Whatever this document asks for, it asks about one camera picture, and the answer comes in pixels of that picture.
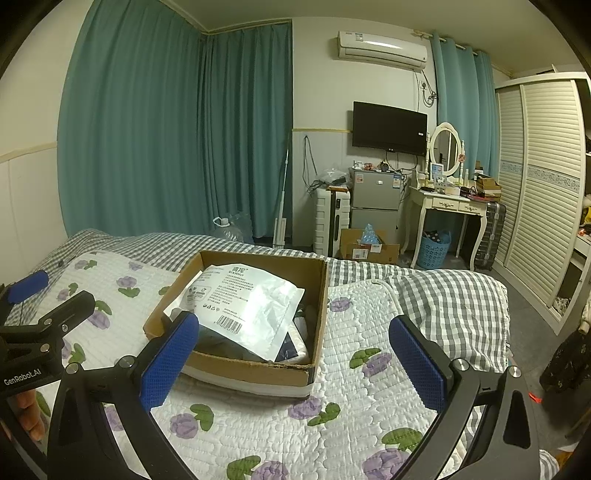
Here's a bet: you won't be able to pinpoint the black wall television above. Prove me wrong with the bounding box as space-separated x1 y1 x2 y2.
352 101 428 157

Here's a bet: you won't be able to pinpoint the white suitcase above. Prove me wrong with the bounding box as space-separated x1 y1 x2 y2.
314 187 353 258

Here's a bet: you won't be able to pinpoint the white air conditioner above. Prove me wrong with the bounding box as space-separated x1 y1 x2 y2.
336 30 428 71

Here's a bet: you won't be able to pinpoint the teal corner curtain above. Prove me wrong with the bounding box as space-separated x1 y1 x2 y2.
198 21 295 241

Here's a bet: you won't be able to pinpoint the dark floral garment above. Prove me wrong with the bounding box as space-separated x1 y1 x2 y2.
539 329 591 394

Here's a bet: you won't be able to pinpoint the white dressing table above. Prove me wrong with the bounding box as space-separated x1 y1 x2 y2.
409 182 491 271

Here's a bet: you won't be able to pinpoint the grey mini fridge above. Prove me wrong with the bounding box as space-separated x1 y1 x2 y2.
348 167 402 254

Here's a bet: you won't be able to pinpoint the white louvred wardrobe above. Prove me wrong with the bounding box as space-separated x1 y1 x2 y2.
495 71 591 337

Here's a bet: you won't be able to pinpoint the hanging wall cables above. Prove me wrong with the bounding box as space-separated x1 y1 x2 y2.
302 134 325 195

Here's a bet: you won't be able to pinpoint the oval white vanity mirror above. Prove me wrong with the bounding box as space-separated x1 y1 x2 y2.
427 122 467 184

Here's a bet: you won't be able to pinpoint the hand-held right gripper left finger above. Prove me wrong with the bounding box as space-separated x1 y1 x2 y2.
47 311 200 480

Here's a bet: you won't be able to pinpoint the air conditioner power cable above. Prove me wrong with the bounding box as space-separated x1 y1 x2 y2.
417 69 438 108

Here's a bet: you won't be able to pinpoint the floral quilt bed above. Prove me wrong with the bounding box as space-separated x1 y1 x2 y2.
7 228 560 480

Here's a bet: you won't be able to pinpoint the brown floor cardboard box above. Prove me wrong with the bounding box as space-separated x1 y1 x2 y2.
339 227 402 265

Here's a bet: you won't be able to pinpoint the white plastic packet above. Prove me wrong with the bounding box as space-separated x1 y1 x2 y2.
168 264 306 363

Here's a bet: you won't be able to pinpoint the clear plastic bag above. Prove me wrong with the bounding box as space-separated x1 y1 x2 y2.
318 166 350 188

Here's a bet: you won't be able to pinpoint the wide teal curtain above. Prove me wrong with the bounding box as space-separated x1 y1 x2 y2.
57 0 207 237

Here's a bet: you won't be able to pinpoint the narrow teal window curtain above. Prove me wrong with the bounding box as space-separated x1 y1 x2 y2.
429 31 502 204

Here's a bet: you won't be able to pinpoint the dark suitcase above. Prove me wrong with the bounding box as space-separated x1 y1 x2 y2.
472 200 508 272

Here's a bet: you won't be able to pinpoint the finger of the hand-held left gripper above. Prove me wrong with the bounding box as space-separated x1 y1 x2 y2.
28 290 96 340
0 271 49 319

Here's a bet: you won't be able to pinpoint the blue laundry basket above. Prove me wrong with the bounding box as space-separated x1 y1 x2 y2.
414 231 452 271

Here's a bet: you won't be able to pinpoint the large clear water bottle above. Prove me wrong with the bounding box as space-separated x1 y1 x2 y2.
212 211 254 243

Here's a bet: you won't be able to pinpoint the small brown box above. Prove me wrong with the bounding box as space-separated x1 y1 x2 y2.
475 174 503 197

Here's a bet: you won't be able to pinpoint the person's left hand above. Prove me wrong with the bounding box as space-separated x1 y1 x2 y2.
0 387 48 455

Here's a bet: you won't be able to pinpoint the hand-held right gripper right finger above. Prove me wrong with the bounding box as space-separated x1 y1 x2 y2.
389 316 541 480

